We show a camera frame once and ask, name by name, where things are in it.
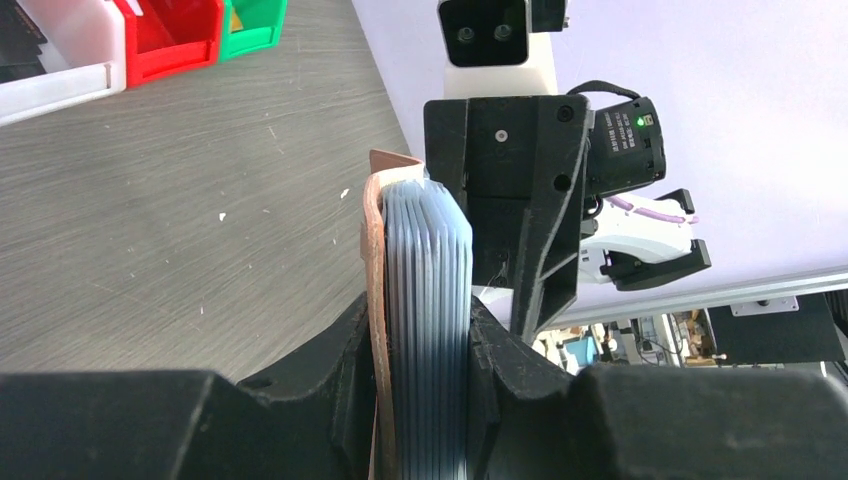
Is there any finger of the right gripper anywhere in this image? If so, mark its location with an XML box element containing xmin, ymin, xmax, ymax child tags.
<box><xmin>423</xmin><ymin>95</ymin><xmax>591</xmax><ymax>342</ymax></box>

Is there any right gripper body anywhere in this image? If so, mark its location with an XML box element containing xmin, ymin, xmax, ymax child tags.
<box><xmin>470</xmin><ymin>192</ymin><xmax>598</xmax><ymax>293</ymax></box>

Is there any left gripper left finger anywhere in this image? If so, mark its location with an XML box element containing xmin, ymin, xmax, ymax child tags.
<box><xmin>1</xmin><ymin>297</ymin><xmax>376</xmax><ymax>479</ymax></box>

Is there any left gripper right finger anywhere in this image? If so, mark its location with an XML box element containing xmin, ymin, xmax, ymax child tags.
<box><xmin>467</xmin><ymin>300</ymin><xmax>847</xmax><ymax>479</ymax></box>

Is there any pink leather card holder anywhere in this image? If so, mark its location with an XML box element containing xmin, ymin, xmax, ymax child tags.
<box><xmin>361</xmin><ymin>150</ymin><xmax>473</xmax><ymax>479</ymax></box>

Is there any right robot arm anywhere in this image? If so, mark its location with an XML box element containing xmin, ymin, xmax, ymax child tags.
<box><xmin>423</xmin><ymin>81</ymin><xmax>711</xmax><ymax>341</ymax></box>

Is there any black card in white bin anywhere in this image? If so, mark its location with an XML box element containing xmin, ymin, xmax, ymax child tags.
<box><xmin>1</xmin><ymin>0</ymin><xmax>47</xmax><ymax>83</ymax></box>

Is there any green plastic bin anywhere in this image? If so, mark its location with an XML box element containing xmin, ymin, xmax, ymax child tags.
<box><xmin>218</xmin><ymin>0</ymin><xmax>288</xmax><ymax>63</ymax></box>

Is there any red plastic bin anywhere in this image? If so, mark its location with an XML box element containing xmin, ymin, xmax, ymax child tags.
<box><xmin>114</xmin><ymin>0</ymin><xmax>224</xmax><ymax>88</ymax></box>

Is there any white plastic bin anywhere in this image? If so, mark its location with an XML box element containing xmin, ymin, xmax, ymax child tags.
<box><xmin>1</xmin><ymin>0</ymin><xmax>127</xmax><ymax>126</ymax></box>

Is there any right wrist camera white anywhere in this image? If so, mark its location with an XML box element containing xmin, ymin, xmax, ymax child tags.
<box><xmin>437</xmin><ymin>0</ymin><xmax>569</xmax><ymax>99</ymax></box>

